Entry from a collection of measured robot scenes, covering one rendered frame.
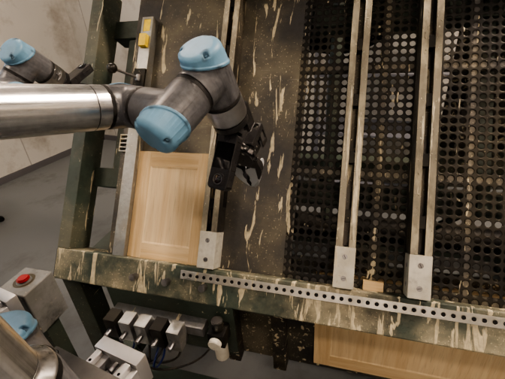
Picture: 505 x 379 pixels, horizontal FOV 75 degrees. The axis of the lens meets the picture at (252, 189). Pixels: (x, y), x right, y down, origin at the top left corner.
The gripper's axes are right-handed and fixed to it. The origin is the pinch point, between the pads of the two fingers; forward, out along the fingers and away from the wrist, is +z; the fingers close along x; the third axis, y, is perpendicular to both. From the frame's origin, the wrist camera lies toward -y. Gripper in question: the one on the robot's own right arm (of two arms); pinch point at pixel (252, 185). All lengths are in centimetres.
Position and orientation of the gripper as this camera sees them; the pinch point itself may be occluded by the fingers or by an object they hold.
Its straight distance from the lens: 78.7
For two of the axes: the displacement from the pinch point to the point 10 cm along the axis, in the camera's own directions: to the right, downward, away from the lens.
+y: 3.5, -8.1, 4.7
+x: -9.0, -1.5, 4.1
